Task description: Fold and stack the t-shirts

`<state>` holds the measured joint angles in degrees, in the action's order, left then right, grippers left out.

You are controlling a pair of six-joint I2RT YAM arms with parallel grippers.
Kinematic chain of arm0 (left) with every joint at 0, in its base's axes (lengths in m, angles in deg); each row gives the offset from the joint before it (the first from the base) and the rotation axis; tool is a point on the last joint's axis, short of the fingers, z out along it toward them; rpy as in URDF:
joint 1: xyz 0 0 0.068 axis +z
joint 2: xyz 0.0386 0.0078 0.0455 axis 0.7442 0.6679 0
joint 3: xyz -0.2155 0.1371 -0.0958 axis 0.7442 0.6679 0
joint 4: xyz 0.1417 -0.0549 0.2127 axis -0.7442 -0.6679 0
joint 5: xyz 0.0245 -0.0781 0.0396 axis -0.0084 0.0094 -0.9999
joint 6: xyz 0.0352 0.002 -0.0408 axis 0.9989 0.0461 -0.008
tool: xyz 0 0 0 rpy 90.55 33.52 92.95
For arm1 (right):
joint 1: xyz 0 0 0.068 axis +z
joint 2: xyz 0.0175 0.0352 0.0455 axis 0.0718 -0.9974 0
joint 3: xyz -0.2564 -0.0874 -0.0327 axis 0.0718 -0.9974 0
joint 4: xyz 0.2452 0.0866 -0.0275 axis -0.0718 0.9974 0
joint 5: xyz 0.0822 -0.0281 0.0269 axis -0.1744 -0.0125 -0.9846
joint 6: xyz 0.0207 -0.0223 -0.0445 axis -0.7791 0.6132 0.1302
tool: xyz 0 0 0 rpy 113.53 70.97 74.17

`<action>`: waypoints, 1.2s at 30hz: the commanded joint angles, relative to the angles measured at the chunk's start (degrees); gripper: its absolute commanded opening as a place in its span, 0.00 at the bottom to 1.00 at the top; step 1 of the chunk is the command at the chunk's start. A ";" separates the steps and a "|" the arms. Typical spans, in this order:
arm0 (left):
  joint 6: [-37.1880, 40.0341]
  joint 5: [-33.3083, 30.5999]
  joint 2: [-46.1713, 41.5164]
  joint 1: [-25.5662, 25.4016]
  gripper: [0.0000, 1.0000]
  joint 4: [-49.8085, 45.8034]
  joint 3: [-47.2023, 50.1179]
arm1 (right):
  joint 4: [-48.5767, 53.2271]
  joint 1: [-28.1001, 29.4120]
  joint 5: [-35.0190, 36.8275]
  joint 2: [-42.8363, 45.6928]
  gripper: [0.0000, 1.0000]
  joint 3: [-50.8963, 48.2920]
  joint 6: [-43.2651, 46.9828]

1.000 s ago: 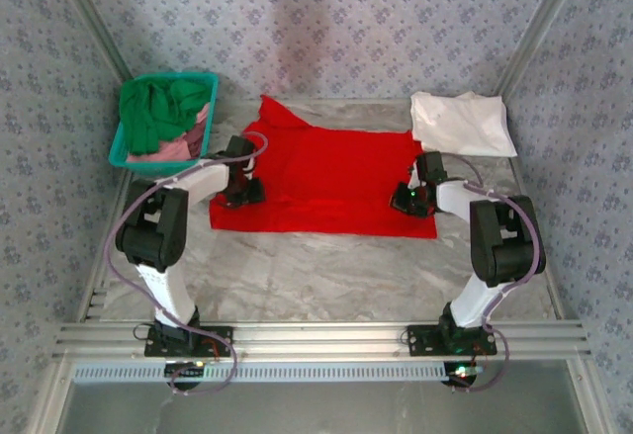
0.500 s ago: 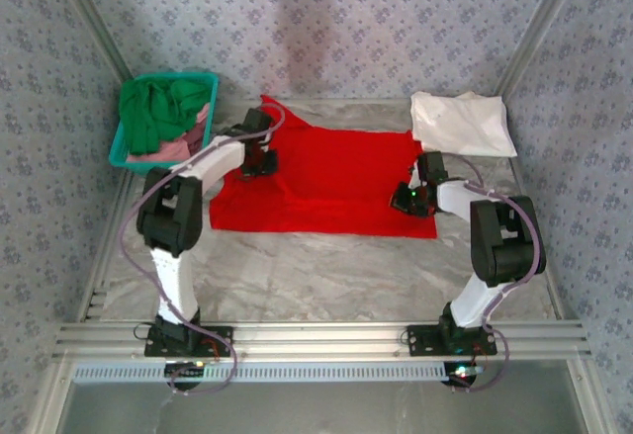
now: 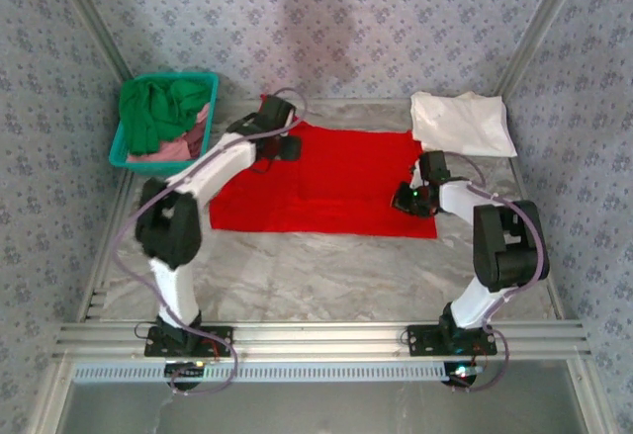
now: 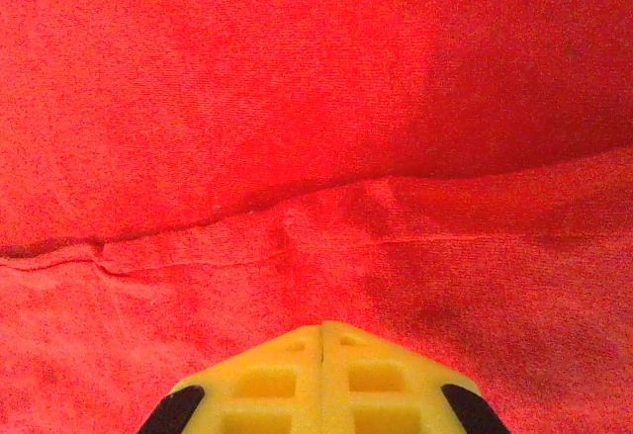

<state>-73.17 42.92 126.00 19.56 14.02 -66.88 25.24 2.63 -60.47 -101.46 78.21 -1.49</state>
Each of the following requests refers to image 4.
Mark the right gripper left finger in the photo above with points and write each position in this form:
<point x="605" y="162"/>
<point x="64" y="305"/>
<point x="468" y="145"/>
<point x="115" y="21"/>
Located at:
<point x="267" y="394"/>

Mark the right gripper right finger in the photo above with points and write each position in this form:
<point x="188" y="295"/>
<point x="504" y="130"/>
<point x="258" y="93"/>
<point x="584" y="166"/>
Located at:
<point x="386" y="394"/>

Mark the red t-shirt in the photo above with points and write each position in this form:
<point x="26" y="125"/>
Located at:
<point x="297" y="132"/>

